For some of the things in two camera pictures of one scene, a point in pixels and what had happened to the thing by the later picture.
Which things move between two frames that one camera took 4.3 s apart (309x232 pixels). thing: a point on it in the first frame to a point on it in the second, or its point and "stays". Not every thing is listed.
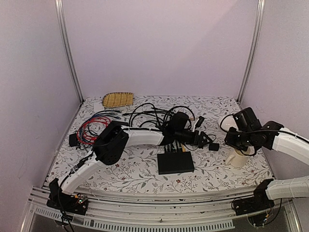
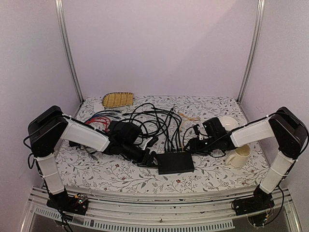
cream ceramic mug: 238,160 stays
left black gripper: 200,142 to 143,162
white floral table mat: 191,159 stays
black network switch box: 175,163 stays
